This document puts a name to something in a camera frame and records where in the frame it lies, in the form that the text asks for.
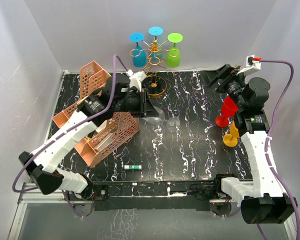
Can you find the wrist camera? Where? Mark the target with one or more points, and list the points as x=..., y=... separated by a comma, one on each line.
x=253, y=65
x=136, y=79

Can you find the blue wine glass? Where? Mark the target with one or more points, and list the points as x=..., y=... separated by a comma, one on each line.
x=137, y=54

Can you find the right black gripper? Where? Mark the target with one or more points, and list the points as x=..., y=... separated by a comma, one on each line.
x=209, y=77

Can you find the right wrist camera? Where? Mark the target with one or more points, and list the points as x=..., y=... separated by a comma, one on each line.
x=253, y=65

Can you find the green wine glass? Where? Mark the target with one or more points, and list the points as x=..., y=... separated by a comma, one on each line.
x=173, y=57

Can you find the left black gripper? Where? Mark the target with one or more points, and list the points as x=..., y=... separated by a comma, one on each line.
x=139, y=113

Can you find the silver box in organizer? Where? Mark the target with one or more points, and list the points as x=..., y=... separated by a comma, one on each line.
x=105, y=142

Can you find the gold wire glass rack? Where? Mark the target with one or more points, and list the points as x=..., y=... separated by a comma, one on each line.
x=155, y=85

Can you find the pink plastic file organizer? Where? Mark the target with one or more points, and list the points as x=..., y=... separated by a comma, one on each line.
x=92, y=76

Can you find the green white glue stick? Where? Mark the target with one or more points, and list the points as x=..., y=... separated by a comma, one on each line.
x=132, y=167

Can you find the clear wine glass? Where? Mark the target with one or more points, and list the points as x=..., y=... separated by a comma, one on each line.
x=172, y=124

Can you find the yellow wine glass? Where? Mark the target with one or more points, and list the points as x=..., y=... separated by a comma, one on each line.
x=231, y=139

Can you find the red wine glass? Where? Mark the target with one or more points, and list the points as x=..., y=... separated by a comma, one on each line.
x=228, y=110

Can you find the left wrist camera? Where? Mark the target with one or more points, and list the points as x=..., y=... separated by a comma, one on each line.
x=136, y=79

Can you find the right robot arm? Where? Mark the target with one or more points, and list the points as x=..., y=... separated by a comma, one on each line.
x=266, y=201

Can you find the cyan wine glass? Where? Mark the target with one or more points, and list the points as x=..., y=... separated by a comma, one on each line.
x=155, y=31

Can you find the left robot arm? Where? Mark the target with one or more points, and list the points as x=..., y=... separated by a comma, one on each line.
x=121, y=94

